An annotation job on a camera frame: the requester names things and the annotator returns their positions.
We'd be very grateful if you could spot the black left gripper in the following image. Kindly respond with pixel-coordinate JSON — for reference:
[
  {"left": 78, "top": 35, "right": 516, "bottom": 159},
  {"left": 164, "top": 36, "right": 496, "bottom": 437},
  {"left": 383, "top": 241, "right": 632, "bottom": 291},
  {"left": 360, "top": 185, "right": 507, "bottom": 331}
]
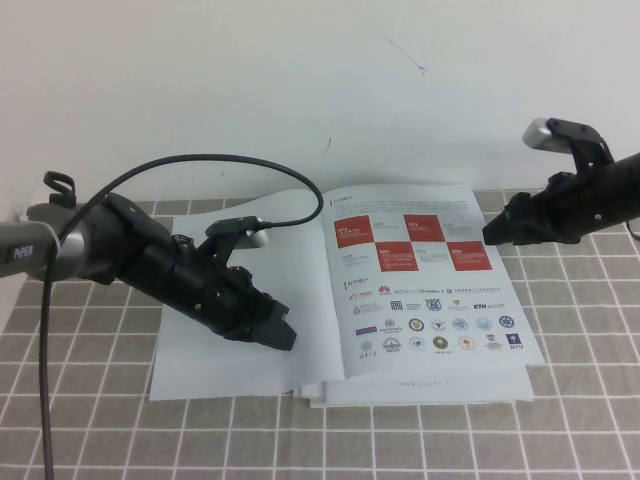
[{"left": 164, "top": 233, "right": 298, "bottom": 353}]

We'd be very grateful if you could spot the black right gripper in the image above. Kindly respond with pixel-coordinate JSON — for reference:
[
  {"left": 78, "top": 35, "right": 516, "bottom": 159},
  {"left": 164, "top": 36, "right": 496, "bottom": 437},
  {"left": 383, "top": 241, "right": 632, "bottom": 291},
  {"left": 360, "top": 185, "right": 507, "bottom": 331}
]
[{"left": 481, "top": 171, "right": 604, "bottom": 247}]

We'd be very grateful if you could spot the white printed brochure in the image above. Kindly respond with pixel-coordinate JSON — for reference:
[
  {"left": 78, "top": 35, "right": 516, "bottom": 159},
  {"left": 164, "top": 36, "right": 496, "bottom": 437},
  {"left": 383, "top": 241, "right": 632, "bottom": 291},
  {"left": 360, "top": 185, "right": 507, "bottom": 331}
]
[{"left": 149, "top": 182, "right": 547, "bottom": 402}]

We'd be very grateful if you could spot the plain white booklet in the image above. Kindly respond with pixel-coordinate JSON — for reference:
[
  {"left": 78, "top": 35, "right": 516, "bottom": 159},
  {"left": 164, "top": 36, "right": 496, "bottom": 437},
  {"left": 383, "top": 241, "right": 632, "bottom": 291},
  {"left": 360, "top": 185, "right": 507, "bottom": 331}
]
[{"left": 292, "top": 380, "right": 534, "bottom": 409}]

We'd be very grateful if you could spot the white booklet with web address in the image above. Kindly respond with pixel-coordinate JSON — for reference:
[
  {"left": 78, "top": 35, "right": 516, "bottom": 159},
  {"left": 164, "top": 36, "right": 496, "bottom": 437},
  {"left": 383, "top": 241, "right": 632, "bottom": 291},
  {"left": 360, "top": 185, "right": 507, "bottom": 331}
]
[{"left": 323, "top": 362, "right": 534, "bottom": 405}]

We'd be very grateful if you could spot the grey checked tablecloth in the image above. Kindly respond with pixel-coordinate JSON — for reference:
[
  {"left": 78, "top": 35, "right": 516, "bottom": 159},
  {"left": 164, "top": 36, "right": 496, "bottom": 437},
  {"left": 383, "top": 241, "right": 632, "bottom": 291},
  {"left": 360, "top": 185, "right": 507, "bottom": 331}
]
[{"left": 0, "top": 187, "right": 640, "bottom": 480}]

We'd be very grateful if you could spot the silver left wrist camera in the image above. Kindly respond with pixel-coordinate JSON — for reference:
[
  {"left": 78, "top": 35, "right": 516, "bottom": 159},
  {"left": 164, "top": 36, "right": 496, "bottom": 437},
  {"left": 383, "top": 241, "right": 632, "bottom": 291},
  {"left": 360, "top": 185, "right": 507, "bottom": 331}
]
[{"left": 234, "top": 227, "right": 272, "bottom": 249}]

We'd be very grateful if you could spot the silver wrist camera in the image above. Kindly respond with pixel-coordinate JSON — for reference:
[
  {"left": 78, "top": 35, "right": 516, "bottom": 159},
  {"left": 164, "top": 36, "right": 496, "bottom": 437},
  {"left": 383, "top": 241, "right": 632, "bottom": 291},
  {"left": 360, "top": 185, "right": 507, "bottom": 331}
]
[
  {"left": 234, "top": 227, "right": 272, "bottom": 249},
  {"left": 522, "top": 118, "right": 572, "bottom": 154}
]

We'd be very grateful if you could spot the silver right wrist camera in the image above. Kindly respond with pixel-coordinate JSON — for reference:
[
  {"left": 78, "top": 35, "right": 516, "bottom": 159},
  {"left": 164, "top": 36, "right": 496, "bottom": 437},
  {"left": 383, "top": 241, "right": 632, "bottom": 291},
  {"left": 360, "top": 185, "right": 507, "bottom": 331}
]
[{"left": 522, "top": 118, "right": 572, "bottom": 154}]

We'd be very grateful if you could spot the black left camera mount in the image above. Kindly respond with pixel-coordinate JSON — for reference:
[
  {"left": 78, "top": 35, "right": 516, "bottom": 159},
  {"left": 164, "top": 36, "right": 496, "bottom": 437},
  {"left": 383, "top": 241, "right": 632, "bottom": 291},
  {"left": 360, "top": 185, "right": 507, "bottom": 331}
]
[{"left": 203, "top": 215, "right": 265, "bottom": 269}]

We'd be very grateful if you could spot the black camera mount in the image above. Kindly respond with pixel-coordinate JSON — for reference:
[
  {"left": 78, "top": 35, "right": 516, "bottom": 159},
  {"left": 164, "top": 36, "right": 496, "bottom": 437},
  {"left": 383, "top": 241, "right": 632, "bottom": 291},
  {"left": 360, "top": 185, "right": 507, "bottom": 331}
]
[
  {"left": 203, "top": 215, "right": 265, "bottom": 269},
  {"left": 546, "top": 118, "right": 615, "bottom": 177}
]

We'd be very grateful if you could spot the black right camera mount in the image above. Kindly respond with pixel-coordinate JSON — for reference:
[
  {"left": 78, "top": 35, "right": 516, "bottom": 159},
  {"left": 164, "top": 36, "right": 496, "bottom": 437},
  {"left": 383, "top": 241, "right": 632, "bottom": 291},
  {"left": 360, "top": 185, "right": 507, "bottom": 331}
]
[{"left": 546, "top": 118, "right": 615, "bottom": 177}]

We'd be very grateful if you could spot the black left camera cable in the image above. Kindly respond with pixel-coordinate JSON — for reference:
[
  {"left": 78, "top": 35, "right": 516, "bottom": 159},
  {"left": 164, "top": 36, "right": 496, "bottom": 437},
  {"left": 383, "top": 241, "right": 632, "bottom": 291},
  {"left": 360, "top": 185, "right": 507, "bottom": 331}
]
[{"left": 38, "top": 153, "right": 325, "bottom": 480}]

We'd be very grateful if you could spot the black cable loop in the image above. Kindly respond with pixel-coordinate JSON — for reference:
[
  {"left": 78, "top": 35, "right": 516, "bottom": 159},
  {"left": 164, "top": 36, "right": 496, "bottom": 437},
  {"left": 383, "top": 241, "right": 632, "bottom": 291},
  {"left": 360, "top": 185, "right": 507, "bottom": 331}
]
[{"left": 42, "top": 171, "right": 77, "bottom": 206}]

